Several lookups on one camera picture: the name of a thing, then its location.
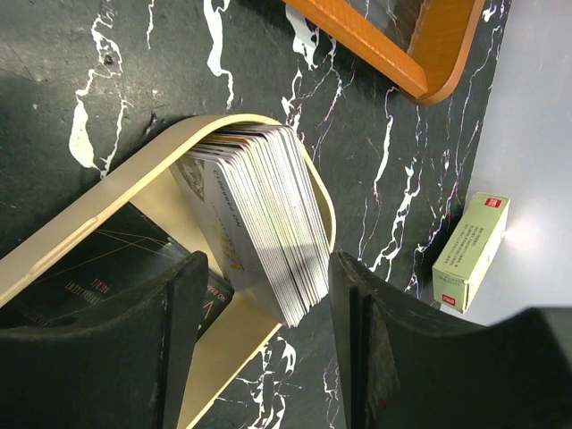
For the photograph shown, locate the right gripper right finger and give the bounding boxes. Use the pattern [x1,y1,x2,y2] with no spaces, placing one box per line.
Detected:
[329,252,571,428]

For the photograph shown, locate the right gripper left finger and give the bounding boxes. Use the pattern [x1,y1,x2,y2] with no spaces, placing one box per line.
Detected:
[1,251,208,428]

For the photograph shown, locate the black credit card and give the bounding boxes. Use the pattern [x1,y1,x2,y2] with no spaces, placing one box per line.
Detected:
[0,203,235,341]

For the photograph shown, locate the stack of cards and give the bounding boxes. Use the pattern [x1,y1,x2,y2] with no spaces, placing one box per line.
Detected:
[172,123,330,327]

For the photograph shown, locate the oval wooden tray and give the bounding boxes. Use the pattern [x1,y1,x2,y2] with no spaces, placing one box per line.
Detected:
[0,113,337,429]

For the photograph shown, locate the white card box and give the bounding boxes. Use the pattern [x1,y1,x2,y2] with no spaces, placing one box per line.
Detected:
[432,192,510,314]

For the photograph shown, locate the orange wooden shelf rack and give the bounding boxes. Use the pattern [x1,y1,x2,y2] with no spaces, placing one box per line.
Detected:
[286,1,484,105]

